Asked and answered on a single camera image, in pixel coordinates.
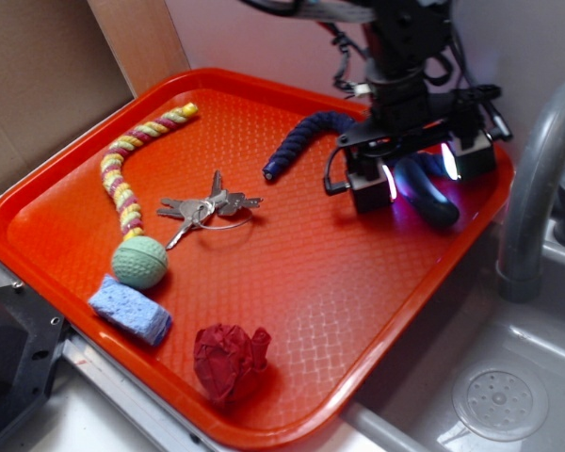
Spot green dimpled ball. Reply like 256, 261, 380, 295
111, 236, 169, 290

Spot grey toy sink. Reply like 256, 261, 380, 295
343, 220, 565, 452

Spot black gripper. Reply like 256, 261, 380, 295
337, 85, 512, 214

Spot silver key bunch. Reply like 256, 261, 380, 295
156, 169, 264, 250

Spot crumpled red paper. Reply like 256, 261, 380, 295
193, 323, 271, 406

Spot black cables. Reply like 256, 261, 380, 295
237, 0, 503, 199

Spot brown cardboard box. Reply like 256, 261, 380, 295
0, 1, 132, 194

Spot grey toy faucet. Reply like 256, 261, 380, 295
496, 82, 565, 302

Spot dark green plastic pickle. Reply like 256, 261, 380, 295
394, 158, 460, 229

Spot dark navy rope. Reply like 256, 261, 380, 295
262, 110, 448, 183

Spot black metal mount bracket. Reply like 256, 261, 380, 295
0, 282, 69, 444

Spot yellow and red rope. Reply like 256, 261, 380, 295
99, 102, 200, 242

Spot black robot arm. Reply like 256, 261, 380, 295
325, 1, 512, 214

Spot blue sponge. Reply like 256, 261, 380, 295
89, 275, 172, 347

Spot red plastic tray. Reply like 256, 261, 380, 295
0, 69, 513, 450

